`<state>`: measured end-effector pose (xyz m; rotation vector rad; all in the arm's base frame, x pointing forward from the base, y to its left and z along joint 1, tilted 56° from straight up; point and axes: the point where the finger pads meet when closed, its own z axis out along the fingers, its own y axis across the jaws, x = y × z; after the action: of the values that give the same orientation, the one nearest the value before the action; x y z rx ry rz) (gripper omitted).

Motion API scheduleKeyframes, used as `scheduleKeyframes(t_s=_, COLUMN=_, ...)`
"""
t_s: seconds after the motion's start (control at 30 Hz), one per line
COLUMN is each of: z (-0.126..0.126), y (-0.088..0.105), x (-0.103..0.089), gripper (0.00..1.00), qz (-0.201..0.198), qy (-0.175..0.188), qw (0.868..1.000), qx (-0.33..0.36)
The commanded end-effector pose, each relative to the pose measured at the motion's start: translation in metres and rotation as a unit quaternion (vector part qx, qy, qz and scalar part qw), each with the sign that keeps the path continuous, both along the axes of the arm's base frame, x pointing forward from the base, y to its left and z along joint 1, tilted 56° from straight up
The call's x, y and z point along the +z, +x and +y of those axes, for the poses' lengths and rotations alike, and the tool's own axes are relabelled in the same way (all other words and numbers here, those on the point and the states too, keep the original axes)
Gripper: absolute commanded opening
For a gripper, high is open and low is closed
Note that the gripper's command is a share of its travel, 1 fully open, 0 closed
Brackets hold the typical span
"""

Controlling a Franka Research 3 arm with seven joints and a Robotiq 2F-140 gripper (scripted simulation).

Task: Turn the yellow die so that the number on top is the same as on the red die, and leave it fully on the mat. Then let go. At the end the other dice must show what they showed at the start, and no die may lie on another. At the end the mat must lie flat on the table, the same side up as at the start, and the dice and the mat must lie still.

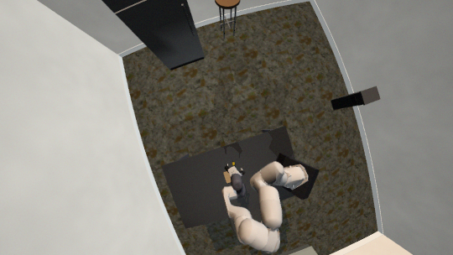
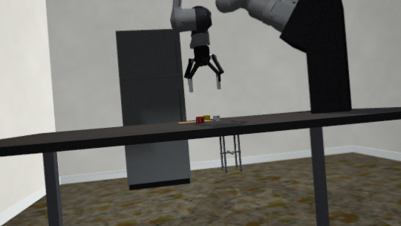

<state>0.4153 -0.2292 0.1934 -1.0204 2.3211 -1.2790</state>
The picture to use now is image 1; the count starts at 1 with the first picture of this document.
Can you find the tan square mat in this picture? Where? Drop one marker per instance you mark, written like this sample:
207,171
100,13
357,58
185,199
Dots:
227,177

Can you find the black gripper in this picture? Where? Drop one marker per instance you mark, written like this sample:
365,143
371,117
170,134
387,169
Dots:
241,172

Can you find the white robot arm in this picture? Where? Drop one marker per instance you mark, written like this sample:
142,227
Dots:
262,236

